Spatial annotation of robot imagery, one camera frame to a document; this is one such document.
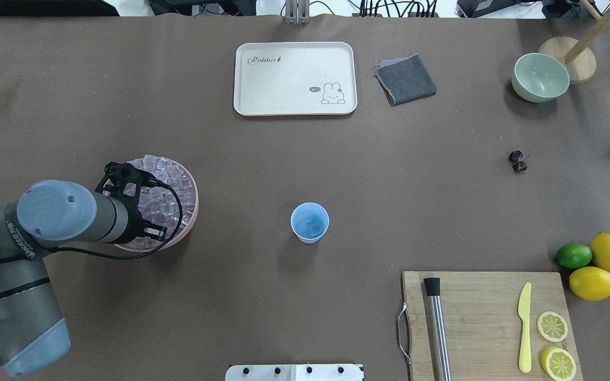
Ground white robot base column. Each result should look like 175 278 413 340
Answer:
225 364 365 380

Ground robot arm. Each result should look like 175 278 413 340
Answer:
0 180 129 378

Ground light blue cup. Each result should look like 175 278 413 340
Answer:
290 202 330 244

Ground dark red cherries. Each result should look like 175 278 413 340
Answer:
508 150 528 172

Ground wooden cup tree stand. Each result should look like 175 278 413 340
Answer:
538 1 610 85

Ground cream rabbit tray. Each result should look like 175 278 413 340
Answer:
233 41 358 116

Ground grey folded cloth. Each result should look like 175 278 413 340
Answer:
374 53 437 106

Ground pink bowl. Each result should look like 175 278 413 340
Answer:
114 157 200 251

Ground steel muddler black tip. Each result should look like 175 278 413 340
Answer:
423 277 452 381

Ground wooden cutting board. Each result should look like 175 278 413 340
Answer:
402 271 571 380

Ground yellow plastic knife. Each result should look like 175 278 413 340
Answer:
517 282 532 374

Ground mint green bowl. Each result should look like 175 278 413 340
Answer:
511 53 570 103

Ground green lime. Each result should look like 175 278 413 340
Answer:
555 243 593 270

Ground lemon slice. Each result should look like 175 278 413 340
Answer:
536 311 569 343

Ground whole lemon front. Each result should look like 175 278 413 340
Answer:
569 266 610 301

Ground half lemon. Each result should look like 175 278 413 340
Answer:
540 346 578 380

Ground aluminium frame post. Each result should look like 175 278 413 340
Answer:
283 0 310 25

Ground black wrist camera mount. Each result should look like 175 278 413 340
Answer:
95 161 169 244

